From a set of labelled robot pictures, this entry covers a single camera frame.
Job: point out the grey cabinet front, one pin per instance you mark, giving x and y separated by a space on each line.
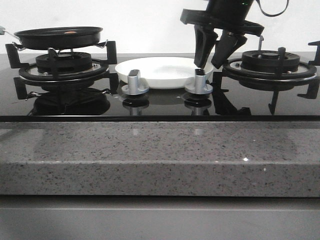
158 218

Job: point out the left black gas burner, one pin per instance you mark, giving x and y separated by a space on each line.
66 62

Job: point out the right black gas burner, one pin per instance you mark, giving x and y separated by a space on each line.
268 61

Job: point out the silver right stove knob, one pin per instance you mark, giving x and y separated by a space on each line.
198 85

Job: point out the white round plate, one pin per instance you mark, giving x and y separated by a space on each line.
162 73

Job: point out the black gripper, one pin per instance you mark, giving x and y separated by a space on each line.
227 15

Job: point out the left black pan support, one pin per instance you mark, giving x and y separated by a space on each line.
56 82

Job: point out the black gas burner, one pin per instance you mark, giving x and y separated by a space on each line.
268 61
66 62

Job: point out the black frying pan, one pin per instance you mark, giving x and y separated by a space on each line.
54 37

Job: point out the silver stove knob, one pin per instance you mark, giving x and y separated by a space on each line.
198 85
135 84

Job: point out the black pan support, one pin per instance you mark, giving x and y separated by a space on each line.
56 82
241 92

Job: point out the black glass cooktop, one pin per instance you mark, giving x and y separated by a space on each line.
104 102

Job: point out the silver left stove knob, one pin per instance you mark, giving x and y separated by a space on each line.
135 84

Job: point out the right black pan support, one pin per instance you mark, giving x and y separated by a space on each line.
241 92

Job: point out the fried egg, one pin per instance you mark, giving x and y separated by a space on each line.
70 32

